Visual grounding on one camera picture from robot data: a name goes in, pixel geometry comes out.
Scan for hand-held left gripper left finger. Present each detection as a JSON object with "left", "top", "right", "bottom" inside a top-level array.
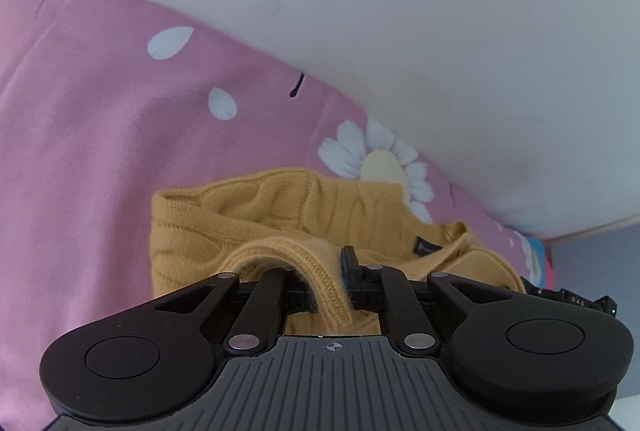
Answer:
[{"left": 154, "top": 267, "right": 307, "bottom": 357}]

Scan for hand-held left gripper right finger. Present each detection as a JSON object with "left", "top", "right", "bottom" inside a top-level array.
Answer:
[{"left": 339, "top": 245, "right": 527, "bottom": 358}]

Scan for yellow cable-knit cardigan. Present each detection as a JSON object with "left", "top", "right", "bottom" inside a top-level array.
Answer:
[{"left": 150, "top": 167, "right": 526, "bottom": 338}]

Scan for pink floral bedsheet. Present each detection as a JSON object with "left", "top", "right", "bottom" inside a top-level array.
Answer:
[{"left": 0, "top": 0, "right": 556, "bottom": 431}]

